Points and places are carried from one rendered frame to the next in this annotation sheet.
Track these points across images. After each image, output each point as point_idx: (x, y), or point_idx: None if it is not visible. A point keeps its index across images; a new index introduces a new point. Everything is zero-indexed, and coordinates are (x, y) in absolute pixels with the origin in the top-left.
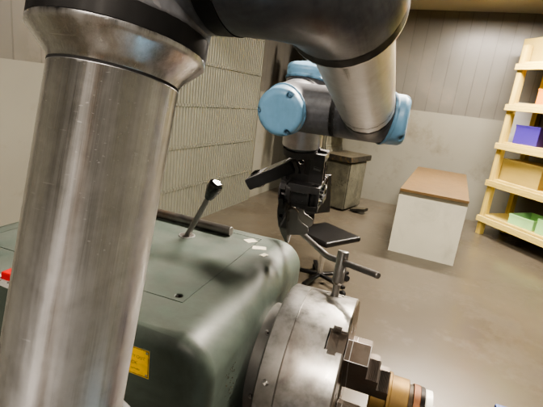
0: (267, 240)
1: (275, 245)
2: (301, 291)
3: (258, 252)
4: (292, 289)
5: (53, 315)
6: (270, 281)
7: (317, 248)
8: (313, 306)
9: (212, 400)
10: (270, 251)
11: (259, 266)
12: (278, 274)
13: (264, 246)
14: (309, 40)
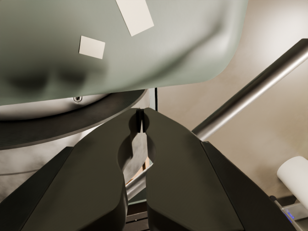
0: (212, 1)
1: (187, 41)
2: (30, 162)
3: (100, 24)
4: (22, 148)
5: None
6: (19, 100)
7: (132, 184)
8: (7, 187)
9: None
10: (132, 50)
11: (17, 70)
12: (75, 94)
13: (156, 19)
14: None
